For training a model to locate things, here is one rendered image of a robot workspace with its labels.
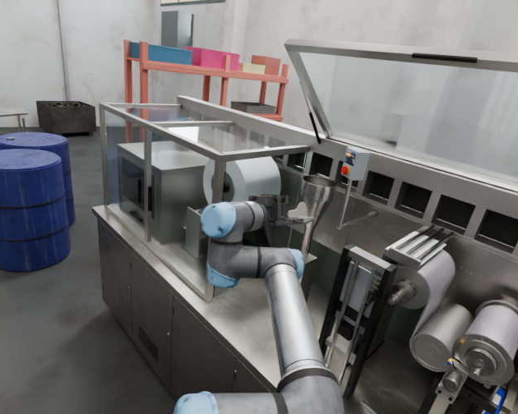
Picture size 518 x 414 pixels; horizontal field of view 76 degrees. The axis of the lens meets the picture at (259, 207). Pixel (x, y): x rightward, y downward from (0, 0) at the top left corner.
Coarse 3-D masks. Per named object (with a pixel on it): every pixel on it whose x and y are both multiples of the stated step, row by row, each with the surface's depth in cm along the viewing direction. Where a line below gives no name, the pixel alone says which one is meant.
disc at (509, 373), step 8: (464, 336) 96; (472, 336) 94; (480, 336) 93; (456, 344) 98; (496, 344) 90; (456, 352) 98; (504, 352) 89; (456, 360) 99; (512, 368) 88; (472, 376) 96; (504, 376) 90; (488, 384) 94; (496, 384) 92
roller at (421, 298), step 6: (396, 270) 108; (402, 270) 107; (408, 270) 105; (396, 276) 108; (402, 276) 107; (408, 276) 106; (414, 276) 104; (420, 276) 103; (414, 282) 104; (420, 282) 103; (420, 288) 103; (426, 288) 102; (420, 294) 104; (426, 294) 102; (414, 300) 105; (420, 300) 104; (426, 300) 103; (408, 306) 107; (414, 306) 106; (420, 306) 105
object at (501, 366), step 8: (464, 344) 96; (472, 344) 94; (480, 344) 93; (488, 344) 91; (464, 352) 96; (496, 352) 90; (464, 360) 97; (504, 360) 89; (504, 368) 90; (480, 376) 94; (488, 376) 93; (496, 376) 91
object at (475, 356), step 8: (472, 352) 93; (480, 352) 92; (488, 352) 91; (472, 360) 93; (480, 360) 92; (488, 360) 90; (496, 360) 91; (472, 368) 94; (480, 368) 93; (488, 368) 91; (496, 368) 90
